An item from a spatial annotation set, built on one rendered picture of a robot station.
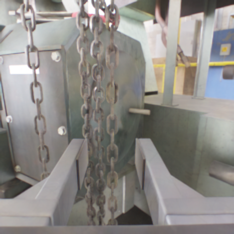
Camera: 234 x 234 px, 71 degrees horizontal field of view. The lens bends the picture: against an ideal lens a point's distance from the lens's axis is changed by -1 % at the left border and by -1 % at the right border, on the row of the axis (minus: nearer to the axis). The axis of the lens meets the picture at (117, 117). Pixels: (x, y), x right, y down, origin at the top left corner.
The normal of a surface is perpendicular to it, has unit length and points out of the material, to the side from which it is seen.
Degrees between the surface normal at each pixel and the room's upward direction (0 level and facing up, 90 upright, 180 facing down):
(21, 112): 90
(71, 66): 90
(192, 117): 90
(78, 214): 90
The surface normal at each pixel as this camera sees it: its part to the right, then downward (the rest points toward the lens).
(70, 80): 0.88, 0.12
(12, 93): -0.47, 0.22
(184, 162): -0.74, 0.17
